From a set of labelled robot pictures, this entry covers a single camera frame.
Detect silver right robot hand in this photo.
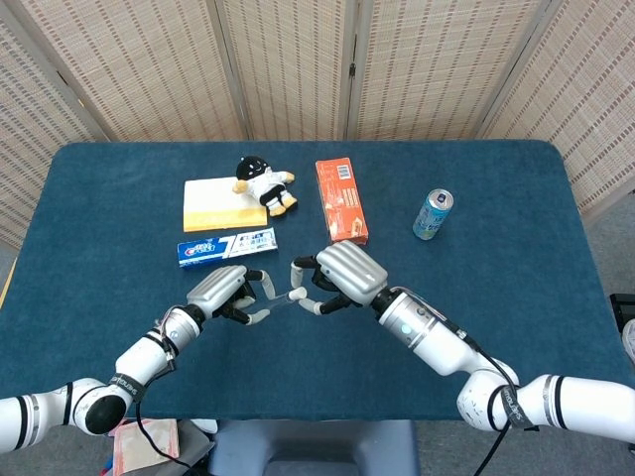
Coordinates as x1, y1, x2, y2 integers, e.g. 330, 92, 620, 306
289, 240, 390, 315

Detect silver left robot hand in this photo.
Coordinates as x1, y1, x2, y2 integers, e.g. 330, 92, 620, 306
186, 264, 276, 326

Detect clear plastic tube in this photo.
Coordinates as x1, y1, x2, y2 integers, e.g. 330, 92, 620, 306
255, 291, 294, 314

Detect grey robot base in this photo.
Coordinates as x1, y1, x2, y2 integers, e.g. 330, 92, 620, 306
207, 418, 422, 476

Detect blue white toothpaste box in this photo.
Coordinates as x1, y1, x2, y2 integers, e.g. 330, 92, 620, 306
177, 226, 279, 270

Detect orange cardboard box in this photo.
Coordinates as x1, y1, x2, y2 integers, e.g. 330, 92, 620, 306
315, 157, 370, 248

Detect white yellow flat box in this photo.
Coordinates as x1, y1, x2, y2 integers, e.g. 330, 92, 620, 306
182, 176, 269, 234

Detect light blue drink can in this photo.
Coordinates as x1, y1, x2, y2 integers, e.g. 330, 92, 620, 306
412, 187, 455, 242

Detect dark blue table cloth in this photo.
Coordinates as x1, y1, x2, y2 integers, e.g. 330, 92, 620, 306
2, 140, 629, 422

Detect black white plush doll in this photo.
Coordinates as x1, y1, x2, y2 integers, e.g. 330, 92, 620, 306
232, 155, 299, 218

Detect dark grey fabric bag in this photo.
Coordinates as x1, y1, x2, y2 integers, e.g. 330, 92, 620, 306
171, 419, 217, 476

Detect pink brown booklet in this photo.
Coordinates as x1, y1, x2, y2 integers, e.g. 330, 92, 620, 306
111, 418, 181, 476

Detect yellow strip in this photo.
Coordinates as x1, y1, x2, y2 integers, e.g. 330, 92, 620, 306
0, 257, 19, 308

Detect bamboo folding screen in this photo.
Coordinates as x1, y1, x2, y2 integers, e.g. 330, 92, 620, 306
0, 0, 635, 252

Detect black box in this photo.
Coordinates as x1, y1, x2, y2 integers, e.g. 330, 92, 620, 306
608, 293, 635, 328

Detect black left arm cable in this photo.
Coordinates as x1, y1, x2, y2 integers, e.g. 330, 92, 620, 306
134, 396, 194, 470

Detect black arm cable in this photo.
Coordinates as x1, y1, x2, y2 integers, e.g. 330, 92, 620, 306
134, 396, 194, 470
441, 319, 522, 476

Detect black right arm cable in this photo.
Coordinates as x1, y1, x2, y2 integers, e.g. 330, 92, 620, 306
441, 319, 522, 476

